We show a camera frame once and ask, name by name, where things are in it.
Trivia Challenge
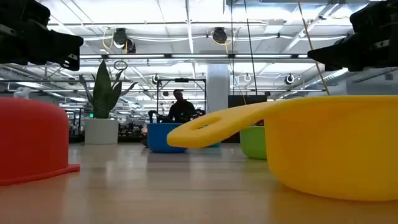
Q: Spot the black ceiling cable reel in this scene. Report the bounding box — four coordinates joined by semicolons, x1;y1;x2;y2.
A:
112;27;129;49
212;27;228;45

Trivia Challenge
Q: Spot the black metal table frame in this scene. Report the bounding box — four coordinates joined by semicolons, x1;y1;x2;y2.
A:
68;135;242;144

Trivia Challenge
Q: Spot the yellow power cable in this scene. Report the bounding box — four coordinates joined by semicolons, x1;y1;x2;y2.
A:
297;0;331;96

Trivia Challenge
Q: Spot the white round column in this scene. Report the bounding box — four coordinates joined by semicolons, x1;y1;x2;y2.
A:
206;64;231;114

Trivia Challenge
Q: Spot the snake plant in white pot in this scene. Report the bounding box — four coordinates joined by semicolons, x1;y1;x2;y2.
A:
79;59;139;146

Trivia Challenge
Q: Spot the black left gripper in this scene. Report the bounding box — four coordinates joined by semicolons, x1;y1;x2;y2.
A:
0;0;84;72

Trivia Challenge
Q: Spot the yellow measuring cup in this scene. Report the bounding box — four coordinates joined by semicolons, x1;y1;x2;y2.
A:
167;95;398;202

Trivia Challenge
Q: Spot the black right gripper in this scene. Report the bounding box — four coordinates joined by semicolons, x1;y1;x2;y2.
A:
307;0;398;72

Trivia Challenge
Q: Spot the black monitor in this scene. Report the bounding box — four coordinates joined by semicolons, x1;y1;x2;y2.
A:
228;95;268;108

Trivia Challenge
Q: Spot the person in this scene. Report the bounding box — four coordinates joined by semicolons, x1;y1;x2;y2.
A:
160;89;197;124

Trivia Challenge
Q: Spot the red measuring cup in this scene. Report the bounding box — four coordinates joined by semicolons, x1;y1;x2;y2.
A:
0;96;81;187

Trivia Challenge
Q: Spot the white robot figure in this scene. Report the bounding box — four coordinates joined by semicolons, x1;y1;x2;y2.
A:
14;86;32;100

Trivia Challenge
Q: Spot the black workstation frame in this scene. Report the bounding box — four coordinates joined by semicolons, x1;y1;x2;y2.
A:
156;78;207;124

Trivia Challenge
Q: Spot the green measuring cup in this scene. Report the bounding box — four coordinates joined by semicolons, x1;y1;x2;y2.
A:
239;125;267;161

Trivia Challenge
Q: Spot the black hanging cable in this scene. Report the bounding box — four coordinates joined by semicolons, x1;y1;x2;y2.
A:
243;0;258;96

